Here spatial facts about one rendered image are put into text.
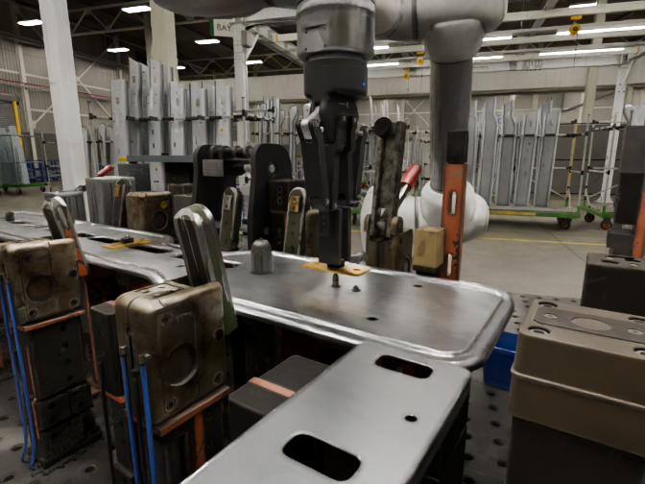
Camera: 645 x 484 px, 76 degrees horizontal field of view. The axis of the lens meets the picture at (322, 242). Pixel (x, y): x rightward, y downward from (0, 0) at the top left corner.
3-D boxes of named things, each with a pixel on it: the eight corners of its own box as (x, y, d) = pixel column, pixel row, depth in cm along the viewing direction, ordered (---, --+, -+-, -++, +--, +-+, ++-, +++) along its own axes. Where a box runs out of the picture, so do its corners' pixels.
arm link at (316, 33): (278, 5, 45) (280, 62, 46) (350, -13, 40) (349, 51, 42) (324, 26, 53) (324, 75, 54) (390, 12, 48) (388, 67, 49)
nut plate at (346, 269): (300, 267, 53) (300, 258, 53) (317, 260, 56) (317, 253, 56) (357, 277, 49) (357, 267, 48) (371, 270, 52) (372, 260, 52)
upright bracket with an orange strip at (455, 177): (427, 447, 67) (445, 131, 56) (429, 443, 68) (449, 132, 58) (444, 454, 65) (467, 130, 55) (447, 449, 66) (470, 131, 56)
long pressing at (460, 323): (-72, 225, 107) (-73, 219, 107) (26, 214, 125) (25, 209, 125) (474, 384, 33) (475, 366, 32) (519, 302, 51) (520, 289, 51)
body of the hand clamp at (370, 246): (359, 427, 72) (363, 229, 64) (376, 408, 77) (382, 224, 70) (390, 440, 68) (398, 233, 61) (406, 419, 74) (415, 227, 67)
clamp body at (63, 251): (11, 458, 65) (-28, 243, 57) (89, 418, 74) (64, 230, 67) (37, 484, 60) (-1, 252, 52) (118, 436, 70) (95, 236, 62)
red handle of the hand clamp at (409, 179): (367, 221, 63) (403, 162, 72) (370, 231, 65) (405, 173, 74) (393, 223, 61) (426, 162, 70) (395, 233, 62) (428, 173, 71)
